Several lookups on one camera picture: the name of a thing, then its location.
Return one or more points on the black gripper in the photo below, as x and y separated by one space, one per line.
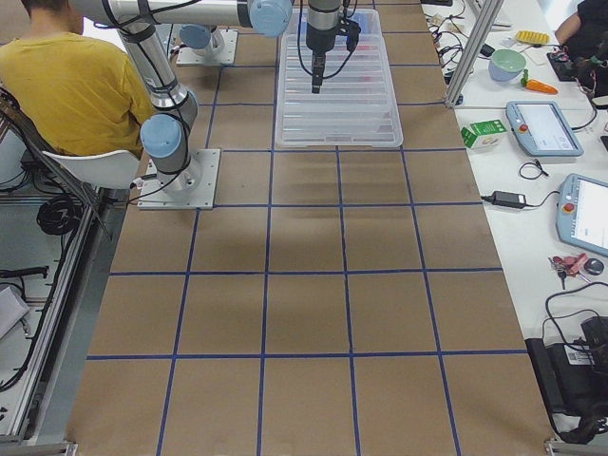
318 42

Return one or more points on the clear plastic box lid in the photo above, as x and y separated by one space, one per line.
357 107

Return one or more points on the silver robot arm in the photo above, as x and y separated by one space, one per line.
165 136
204 41

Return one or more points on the clear plastic storage box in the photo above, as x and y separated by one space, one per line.
327 28

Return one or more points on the green white carton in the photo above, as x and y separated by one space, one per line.
483 134

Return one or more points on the green and blue bowl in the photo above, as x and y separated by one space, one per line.
505 64

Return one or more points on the orange toy carrot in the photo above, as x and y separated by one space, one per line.
535 85

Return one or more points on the white chair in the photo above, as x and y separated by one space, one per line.
86 177

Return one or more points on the yellow corrugated toy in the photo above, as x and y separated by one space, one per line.
532 37

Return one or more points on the far teach pendant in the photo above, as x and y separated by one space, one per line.
541 129

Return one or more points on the teach pendant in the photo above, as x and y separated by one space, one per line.
541 129
581 218

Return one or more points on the black power adapter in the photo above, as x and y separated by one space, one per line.
506 199

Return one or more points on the person in yellow shirt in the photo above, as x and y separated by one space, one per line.
83 94

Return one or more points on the near teach pendant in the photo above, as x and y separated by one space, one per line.
581 218

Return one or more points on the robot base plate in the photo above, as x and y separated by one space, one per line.
187 58
194 188

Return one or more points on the aluminium frame post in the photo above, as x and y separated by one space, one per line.
480 30

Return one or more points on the red keychain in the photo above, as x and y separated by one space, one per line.
567 266

